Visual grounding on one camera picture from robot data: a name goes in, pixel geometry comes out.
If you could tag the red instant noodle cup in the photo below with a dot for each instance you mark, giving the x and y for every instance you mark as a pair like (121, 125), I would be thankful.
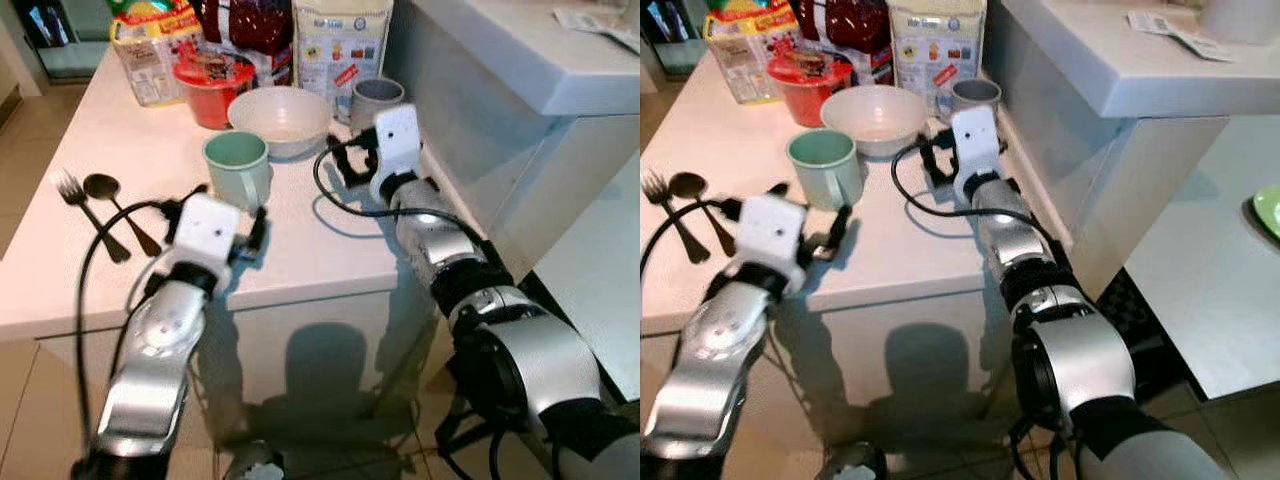
(805, 95)
(213, 100)

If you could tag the white kitchen island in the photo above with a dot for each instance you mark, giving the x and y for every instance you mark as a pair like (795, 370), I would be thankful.
(900, 340)
(300, 340)

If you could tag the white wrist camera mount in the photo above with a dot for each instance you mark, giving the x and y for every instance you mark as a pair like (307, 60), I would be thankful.
(975, 145)
(205, 228)
(772, 240)
(395, 140)

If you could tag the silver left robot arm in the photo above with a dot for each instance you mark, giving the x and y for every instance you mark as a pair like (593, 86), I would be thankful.
(715, 380)
(150, 370)

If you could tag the grey cup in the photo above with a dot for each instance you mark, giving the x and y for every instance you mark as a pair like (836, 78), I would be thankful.
(375, 100)
(975, 95)

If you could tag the black checkered box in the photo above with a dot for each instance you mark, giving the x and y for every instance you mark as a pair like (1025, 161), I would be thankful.
(1130, 320)

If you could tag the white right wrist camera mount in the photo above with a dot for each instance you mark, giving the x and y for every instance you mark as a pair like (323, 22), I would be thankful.
(395, 140)
(975, 145)

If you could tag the black fork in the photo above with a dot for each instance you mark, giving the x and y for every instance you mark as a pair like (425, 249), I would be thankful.
(685, 232)
(100, 228)

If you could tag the black spoon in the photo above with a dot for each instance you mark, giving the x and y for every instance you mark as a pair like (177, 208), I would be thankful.
(100, 186)
(686, 185)

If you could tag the dark red snack bag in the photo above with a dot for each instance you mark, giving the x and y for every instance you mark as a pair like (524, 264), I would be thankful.
(850, 25)
(250, 25)

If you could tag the white printed food bag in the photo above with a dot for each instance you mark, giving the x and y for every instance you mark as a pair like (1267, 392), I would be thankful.
(935, 45)
(340, 40)

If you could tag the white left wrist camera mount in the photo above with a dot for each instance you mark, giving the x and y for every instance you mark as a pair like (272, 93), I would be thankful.
(205, 228)
(772, 240)

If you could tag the white ribbed ceramic bowl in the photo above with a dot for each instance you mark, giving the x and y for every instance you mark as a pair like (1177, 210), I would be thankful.
(875, 115)
(280, 115)

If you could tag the green plate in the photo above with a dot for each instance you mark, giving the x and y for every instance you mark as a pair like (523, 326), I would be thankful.
(1270, 210)

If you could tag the white container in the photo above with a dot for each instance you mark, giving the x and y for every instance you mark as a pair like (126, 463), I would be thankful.
(1240, 20)

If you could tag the white paper slips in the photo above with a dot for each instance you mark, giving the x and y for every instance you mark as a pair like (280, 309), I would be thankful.
(1150, 22)
(590, 25)

